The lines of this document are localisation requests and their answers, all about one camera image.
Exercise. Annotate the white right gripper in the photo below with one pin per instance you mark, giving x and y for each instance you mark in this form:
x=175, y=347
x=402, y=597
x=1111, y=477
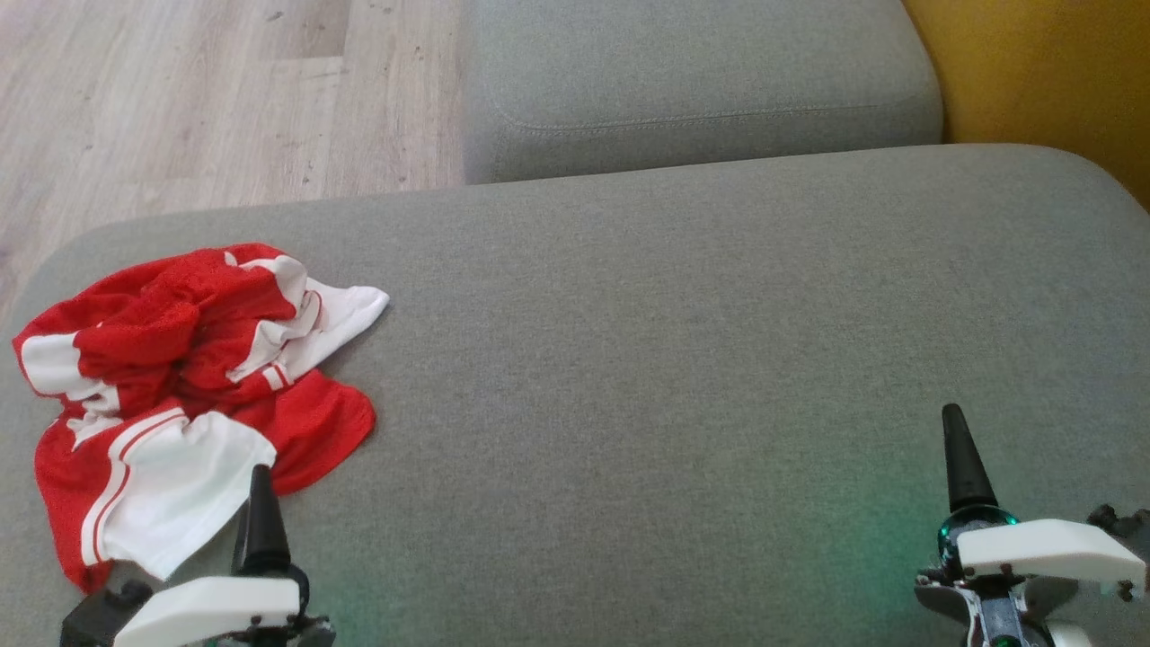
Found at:
x=1042, y=550

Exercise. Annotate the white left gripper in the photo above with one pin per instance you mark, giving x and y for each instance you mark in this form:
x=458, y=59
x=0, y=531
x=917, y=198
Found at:
x=216, y=607

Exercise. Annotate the red white basketball jersey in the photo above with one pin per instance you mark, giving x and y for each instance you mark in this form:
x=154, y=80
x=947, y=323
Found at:
x=193, y=485

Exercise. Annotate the grey fabric sofa seat cushion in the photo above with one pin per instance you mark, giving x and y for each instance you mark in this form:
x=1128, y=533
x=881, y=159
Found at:
x=683, y=359

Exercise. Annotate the grey fabric sofa block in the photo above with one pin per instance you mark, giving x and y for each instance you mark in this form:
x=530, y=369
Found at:
x=701, y=81

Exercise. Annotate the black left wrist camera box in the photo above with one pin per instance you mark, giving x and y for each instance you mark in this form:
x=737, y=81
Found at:
x=99, y=620

